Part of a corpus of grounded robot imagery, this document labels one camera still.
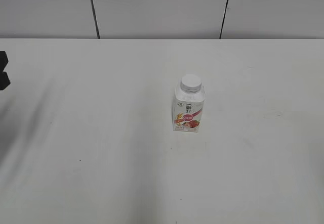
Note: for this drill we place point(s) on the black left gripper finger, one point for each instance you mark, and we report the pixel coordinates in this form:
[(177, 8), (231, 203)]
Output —
[(4, 78)]

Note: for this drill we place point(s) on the white yili changqing bottle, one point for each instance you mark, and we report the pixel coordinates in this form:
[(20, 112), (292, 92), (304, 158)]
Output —
[(187, 110)]

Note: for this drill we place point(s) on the white bottle cap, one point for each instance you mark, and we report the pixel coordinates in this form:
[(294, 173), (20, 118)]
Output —
[(190, 83)]

